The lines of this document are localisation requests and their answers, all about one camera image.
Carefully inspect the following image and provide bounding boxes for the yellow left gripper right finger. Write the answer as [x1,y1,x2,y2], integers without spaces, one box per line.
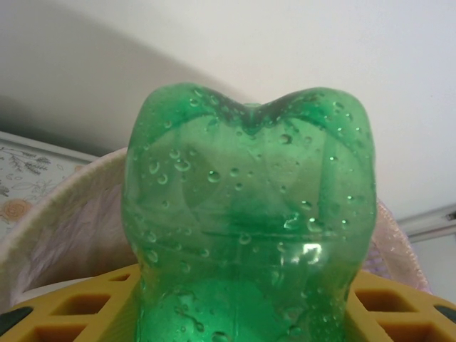
[343,269,456,342]

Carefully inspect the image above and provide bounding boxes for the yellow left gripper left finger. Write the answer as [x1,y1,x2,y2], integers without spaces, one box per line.
[0,265,143,342]

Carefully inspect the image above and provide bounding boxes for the green plastic soda bottle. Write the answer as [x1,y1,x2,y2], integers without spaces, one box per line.
[120,81,378,342]

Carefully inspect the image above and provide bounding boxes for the beige ribbed plastic bin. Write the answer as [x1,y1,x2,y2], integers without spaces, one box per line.
[0,145,434,309]

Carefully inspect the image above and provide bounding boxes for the aluminium frame post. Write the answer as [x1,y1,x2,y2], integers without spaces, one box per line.
[397,202,456,244]

